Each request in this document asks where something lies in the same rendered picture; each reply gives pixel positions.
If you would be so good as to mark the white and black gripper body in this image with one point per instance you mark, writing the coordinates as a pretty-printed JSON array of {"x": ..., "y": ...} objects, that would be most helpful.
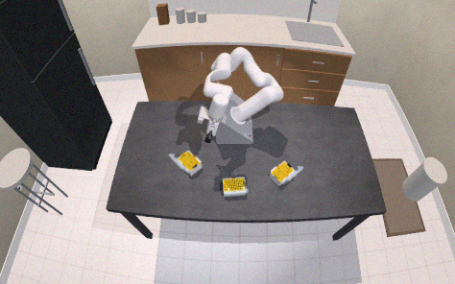
[{"x": 214, "y": 129}]

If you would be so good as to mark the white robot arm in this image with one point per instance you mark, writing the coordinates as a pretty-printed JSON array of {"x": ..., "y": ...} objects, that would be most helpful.
[{"x": 221, "y": 93}]

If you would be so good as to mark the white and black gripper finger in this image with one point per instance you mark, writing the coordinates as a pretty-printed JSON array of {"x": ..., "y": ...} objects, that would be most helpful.
[{"x": 209, "y": 137}]

